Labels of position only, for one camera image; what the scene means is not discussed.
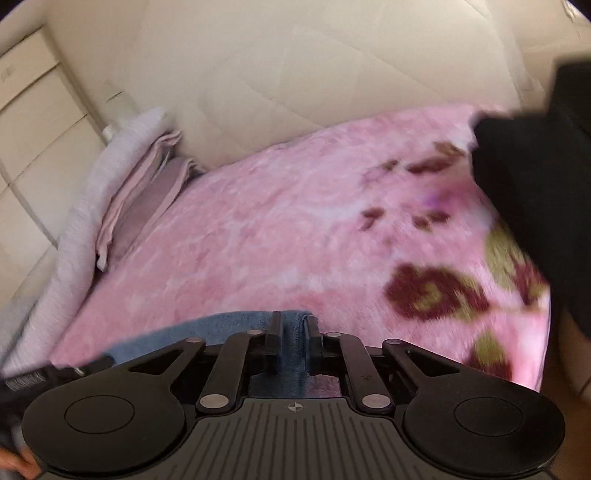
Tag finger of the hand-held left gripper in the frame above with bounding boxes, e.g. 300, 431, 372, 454
51, 354, 114, 381

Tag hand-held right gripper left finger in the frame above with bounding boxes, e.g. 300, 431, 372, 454
124, 311, 283, 415

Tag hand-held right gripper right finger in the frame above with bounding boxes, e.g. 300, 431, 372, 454
306, 315, 465, 414

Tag blue denim jeans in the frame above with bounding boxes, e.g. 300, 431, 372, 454
104, 310, 343, 398

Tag person's left hand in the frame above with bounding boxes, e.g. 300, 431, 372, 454
0, 444, 41, 480

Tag pink fluffy floral blanket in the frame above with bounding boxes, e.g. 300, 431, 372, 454
48, 104, 552, 391

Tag white folded quilt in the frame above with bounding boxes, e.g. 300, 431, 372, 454
0, 107, 171, 372

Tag pink folded bed sheet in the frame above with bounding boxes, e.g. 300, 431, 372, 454
95, 129, 205, 273

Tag cream wooden cabinet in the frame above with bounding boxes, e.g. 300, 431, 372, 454
0, 25, 118, 310

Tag beige padded headboard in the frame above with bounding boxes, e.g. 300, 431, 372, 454
45, 0, 571, 171

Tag black cloth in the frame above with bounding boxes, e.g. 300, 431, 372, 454
471, 58, 591, 340

